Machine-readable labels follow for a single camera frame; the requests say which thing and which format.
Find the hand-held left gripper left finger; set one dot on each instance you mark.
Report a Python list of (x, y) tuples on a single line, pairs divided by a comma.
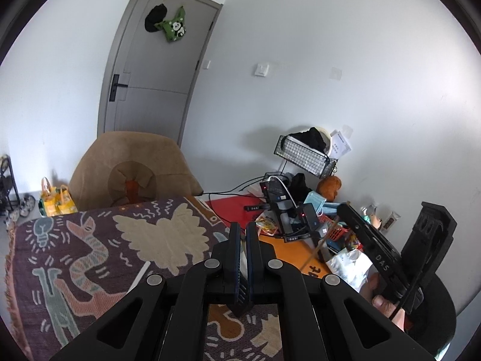
[(236, 270)]

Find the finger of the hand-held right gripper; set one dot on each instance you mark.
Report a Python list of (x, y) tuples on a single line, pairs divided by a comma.
[(379, 259)]

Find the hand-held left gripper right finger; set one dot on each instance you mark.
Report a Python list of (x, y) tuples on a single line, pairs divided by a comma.
[(251, 270)]

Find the white plastic spoon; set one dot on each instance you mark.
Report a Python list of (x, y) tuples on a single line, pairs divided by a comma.
[(244, 261)]

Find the wooden chopstick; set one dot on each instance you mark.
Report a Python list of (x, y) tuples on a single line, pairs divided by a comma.
[(319, 244)]

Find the person's right hand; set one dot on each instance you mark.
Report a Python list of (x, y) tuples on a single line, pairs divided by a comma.
[(381, 301)]

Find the colourful snack packet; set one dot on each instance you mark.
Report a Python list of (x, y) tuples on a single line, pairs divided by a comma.
[(267, 225)]

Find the red plastic basket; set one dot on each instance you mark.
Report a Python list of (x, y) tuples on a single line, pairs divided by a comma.
[(336, 233)]

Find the orange cat mat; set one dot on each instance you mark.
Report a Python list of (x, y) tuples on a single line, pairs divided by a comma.
[(240, 210)]

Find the dark round object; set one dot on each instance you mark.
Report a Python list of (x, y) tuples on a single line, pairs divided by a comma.
[(436, 316)]

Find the parked black gripper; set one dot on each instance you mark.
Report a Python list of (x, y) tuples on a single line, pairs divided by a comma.
[(276, 195), (310, 218)]

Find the orange plush toy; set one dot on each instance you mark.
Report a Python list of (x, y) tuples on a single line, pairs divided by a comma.
[(329, 188)]

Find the white paper sheet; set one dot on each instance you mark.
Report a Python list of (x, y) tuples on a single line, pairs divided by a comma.
[(342, 144)]

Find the white round plate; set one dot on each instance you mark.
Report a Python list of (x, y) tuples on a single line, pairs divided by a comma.
[(332, 146)]

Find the printed woven blanket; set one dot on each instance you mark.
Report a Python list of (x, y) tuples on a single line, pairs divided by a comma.
[(112, 240)]

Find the black cloth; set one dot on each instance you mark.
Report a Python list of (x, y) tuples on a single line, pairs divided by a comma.
[(312, 139)]

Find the beige upholstered chair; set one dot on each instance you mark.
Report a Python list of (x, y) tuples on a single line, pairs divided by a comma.
[(135, 158)]

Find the yellow shopping bags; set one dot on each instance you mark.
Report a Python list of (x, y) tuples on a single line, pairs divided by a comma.
[(58, 201)]

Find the grey door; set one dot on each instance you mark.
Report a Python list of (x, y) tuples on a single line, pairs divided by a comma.
[(150, 82)]

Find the pair of sneakers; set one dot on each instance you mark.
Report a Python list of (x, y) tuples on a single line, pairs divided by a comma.
[(27, 205)]

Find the black shoe rack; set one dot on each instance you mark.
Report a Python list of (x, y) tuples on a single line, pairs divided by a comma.
[(7, 184)]

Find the green panda bag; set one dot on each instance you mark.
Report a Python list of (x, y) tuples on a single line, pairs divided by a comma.
[(174, 26)]

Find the black hat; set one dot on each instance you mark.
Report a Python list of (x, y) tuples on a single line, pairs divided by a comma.
[(154, 17)]

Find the white wall outlet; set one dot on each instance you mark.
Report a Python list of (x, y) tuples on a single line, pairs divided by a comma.
[(336, 73)]

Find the white light switch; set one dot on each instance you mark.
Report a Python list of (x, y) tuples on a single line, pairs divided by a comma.
[(261, 69)]

